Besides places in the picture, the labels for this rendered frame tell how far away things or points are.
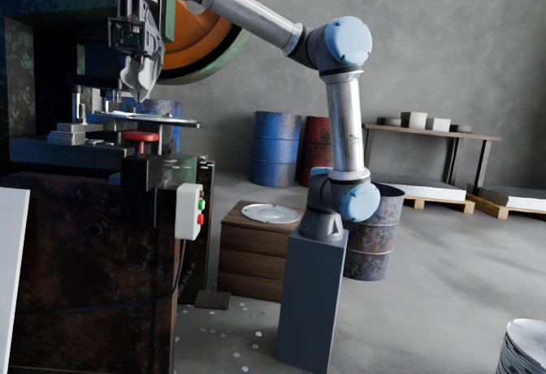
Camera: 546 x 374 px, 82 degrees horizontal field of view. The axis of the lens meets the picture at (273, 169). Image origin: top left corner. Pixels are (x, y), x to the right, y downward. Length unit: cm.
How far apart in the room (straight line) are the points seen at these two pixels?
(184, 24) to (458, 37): 414
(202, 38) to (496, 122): 452
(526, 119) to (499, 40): 114
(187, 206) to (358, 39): 58
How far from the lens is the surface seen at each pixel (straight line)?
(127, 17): 71
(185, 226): 83
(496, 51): 534
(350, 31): 83
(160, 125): 104
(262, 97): 434
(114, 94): 113
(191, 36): 147
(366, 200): 89
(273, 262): 144
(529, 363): 122
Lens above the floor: 82
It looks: 9 degrees down
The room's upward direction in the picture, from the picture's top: 6 degrees clockwise
